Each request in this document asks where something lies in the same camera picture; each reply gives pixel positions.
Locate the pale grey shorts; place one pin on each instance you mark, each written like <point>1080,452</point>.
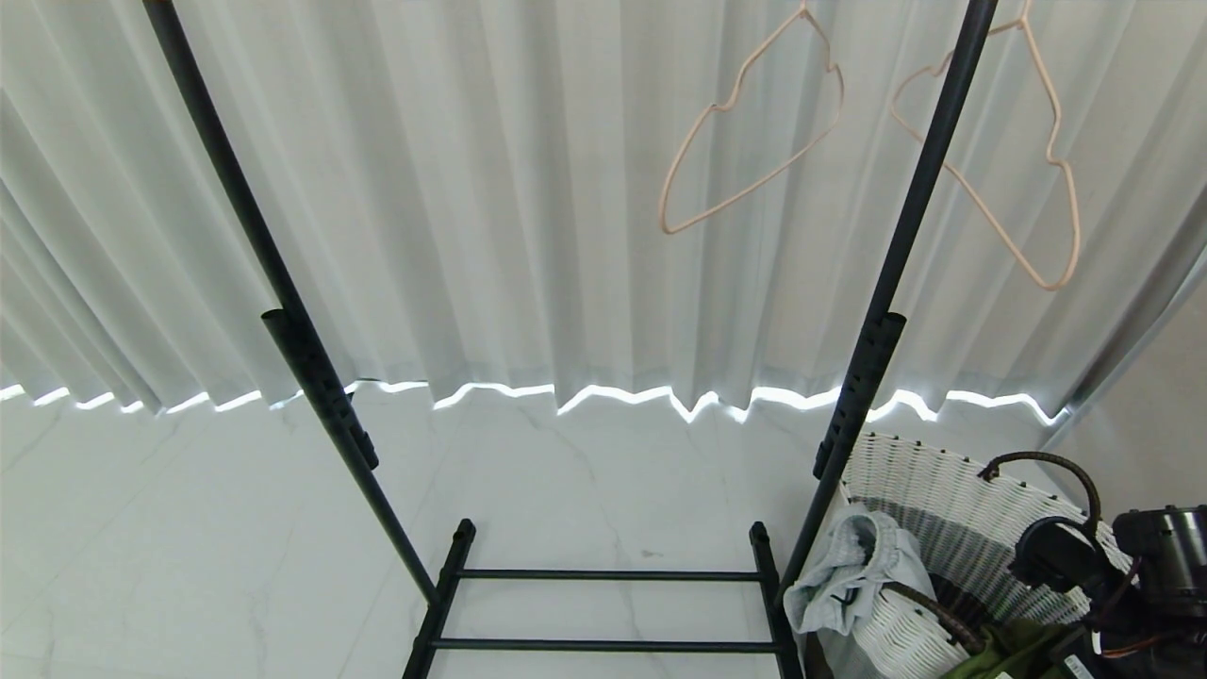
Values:
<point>849,566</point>

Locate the green printed shirt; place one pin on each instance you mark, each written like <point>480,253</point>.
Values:
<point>1000,660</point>

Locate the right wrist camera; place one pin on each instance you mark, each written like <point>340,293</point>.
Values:
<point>1056,561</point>

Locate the pink clothes hanger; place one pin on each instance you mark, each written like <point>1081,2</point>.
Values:
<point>663,212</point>
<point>1072,212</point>

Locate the white laundry basket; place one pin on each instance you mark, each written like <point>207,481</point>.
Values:
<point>905,481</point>

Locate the black clothes rack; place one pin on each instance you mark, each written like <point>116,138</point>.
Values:
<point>311,377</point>

